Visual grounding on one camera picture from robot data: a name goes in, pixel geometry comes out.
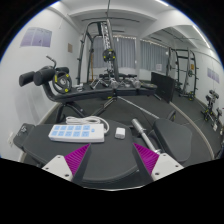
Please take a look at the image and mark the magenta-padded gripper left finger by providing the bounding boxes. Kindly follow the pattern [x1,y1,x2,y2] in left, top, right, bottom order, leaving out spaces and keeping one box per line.
[41,143,93,186]

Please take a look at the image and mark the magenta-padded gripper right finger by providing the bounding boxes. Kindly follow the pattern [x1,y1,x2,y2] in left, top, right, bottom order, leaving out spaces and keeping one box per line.
[131,142,185,186]

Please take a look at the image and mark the white charger block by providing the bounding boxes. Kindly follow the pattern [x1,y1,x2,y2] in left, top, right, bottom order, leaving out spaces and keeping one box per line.
[114,126,127,140]

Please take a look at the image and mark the white power strip blue sockets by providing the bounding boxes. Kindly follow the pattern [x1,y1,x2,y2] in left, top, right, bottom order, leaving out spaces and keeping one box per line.
[47,123,106,144]

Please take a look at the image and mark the silver barbell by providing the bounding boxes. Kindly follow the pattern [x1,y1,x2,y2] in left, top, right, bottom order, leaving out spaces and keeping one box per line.
[117,95,162,155]

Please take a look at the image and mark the black padded seat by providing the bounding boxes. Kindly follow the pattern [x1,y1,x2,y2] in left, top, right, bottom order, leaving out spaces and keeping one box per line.
[152,117,194,165]

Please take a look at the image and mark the black padded bench pad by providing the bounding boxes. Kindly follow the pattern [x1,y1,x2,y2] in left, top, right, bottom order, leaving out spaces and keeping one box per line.
[13,119,143,190]

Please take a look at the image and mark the black weight bench with rollers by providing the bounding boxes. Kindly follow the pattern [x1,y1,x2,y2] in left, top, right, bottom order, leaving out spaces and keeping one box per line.
[18,64,159,125]

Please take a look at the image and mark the black box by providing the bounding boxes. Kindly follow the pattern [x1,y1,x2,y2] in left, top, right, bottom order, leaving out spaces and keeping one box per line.
[150,71,177,104]

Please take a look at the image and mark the black weight plate yellow marks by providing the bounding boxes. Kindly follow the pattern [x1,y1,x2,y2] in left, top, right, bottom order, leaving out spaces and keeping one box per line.
[52,71,73,95]

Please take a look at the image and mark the dumbbell rack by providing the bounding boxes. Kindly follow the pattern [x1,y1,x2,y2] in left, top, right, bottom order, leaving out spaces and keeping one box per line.
[201,88,224,133]

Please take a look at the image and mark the group of chrome dumbbells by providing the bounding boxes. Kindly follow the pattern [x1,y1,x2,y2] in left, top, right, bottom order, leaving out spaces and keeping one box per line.
[89,73,143,91]

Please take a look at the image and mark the black squat rack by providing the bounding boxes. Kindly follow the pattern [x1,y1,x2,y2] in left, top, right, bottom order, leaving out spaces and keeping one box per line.
[165,46,199,102]

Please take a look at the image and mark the purple posters pair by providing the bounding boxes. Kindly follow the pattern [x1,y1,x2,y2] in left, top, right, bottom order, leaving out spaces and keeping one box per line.
[206,67,221,85]

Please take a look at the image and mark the small black yellow weight plate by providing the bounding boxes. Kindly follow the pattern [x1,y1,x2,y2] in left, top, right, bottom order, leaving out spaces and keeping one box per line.
[102,48,117,62]

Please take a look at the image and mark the grey window curtains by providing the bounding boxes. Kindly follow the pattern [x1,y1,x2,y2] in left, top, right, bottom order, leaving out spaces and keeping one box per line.
[91,34,171,73]

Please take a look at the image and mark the black power rack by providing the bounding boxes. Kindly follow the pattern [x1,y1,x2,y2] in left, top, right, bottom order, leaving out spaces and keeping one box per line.
[76,18,121,86]

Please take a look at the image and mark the long ceiling light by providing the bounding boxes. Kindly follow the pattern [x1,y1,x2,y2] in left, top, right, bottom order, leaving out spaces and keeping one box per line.
[191,24,212,50]
[154,0,170,7]

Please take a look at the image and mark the white coiled power cable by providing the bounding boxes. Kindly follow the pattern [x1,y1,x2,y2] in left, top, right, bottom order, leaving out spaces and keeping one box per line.
[65,115,111,135]

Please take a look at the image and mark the purple wall poster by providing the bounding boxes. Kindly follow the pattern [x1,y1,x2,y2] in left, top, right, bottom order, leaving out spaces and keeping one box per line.
[19,26,54,49]

